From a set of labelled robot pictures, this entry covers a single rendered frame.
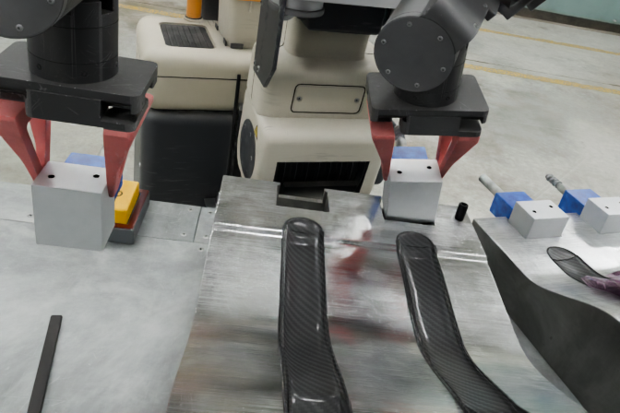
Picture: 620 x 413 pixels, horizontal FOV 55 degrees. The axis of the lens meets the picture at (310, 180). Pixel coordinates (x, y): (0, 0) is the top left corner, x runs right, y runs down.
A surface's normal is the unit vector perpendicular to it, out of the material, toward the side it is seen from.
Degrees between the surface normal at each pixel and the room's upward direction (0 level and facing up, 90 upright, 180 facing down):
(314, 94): 98
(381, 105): 12
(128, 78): 1
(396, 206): 99
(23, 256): 0
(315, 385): 27
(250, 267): 3
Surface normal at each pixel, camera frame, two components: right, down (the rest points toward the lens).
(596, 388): -0.94, 0.03
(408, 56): -0.36, 0.58
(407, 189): 0.00, 0.64
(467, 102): 0.03, -0.77
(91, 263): 0.17, -0.85
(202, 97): 0.29, 0.53
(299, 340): 0.22, -0.94
